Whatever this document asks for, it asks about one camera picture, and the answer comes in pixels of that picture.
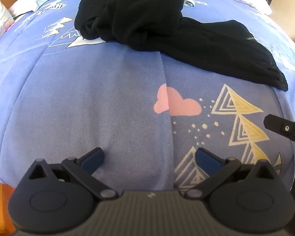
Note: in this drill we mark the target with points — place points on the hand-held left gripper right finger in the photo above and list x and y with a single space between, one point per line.
206 162

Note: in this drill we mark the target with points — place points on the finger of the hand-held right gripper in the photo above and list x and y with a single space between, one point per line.
280 126

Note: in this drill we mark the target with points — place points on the blue printed bed sheet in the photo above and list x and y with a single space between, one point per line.
88 103

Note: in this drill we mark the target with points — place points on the large floral pillow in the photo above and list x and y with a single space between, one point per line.
0 22

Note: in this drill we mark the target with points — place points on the wooden bed side rail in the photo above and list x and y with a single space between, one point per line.
0 209

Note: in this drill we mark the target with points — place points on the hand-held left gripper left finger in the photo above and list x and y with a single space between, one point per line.
93 159

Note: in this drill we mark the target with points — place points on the black pants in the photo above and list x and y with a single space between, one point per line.
137 17

